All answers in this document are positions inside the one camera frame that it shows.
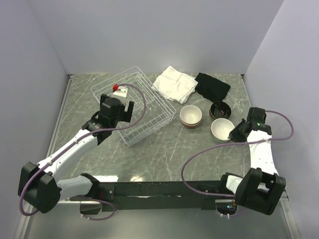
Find dark brown striped bowl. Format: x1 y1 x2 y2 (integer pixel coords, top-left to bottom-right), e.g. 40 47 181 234
210 115 229 120

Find black folded cloth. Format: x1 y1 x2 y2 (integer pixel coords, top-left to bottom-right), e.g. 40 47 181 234
195 73 231 103

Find white folded cloth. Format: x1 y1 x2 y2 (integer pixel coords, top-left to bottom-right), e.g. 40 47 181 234
152 66 198 104

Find orange ceramic bowl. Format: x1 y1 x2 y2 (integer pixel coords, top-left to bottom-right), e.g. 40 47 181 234
210 119 235 139

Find aluminium frame rail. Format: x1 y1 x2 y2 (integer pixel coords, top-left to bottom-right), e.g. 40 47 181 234
15 73 75 239

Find white wire dish rack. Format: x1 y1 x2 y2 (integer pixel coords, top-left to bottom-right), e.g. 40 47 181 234
91 67 176 146

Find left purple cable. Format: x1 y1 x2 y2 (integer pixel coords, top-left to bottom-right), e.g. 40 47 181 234
19 83 147 221

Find black base beam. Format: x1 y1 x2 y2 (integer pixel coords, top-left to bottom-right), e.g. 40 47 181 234
92 180 234 210

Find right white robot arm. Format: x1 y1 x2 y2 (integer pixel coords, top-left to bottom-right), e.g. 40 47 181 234
218 107 286 215

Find pale green ceramic bowl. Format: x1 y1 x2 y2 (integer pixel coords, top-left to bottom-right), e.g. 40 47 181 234
211 133 231 144

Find tan floral bowl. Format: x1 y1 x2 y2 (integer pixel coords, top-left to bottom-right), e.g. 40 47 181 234
179 105 202 125

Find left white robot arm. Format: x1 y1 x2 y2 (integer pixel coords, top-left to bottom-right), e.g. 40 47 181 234
18 90 134 213

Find red ceramic bowl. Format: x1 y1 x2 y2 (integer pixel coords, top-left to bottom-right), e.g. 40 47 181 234
181 122 200 129

